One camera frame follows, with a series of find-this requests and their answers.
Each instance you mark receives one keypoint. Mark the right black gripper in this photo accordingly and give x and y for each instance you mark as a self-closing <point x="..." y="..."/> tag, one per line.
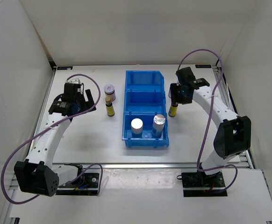
<point x="175" y="98"/>

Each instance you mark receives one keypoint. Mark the left white-lid spice jar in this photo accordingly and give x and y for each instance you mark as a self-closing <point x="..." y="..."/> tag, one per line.
<point x="109" y="90"/>

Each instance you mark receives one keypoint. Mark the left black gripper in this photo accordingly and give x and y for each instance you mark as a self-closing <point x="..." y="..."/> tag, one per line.
<point x="90" y="102"/>

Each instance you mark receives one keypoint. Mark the left black corner label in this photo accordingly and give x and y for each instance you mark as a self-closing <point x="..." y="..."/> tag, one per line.
<point x="64" y="68"/>

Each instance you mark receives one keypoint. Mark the blue three-compartment plastic bin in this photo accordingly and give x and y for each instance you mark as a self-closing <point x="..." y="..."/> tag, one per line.
<point x="144" y="98"/>

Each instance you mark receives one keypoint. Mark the right black corner label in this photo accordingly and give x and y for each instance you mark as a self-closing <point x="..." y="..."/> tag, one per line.
<point x="203" y="66"/>

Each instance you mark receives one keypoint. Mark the black corner label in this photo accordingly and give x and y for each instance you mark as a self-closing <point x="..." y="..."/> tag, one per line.
<point x="203" y="66"/>
<point x="64" y="68"/>

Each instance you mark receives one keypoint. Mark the small yellow-label bottle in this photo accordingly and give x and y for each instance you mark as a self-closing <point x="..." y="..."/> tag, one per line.
<point x="173" y="110"/>
<point x="109" y="107"/>

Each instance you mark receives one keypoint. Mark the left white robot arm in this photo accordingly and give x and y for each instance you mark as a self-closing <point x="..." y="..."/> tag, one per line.
<point x="58" y="121"/>

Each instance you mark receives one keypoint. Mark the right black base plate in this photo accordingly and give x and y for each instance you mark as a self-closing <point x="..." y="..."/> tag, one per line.
<point x="198" y="184"/>

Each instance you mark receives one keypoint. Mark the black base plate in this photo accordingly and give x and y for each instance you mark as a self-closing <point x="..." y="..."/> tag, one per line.
<point x="88" y="185"/>
<point x="198" y="184"/>

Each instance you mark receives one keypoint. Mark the left aluminium rail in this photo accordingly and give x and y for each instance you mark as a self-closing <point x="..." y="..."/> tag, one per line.
<point x="30" y="145"/>

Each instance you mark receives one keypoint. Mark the silver-top white canister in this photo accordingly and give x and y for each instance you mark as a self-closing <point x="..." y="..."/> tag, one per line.
<point x="136" y="128"/>
<point x="158" y="125"/>

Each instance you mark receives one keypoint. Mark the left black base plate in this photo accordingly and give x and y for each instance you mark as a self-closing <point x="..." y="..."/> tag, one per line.
<point x="88" y="185"/>

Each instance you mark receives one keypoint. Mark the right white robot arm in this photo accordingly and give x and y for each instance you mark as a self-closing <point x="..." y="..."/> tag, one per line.
<point x="233" y="131"/>

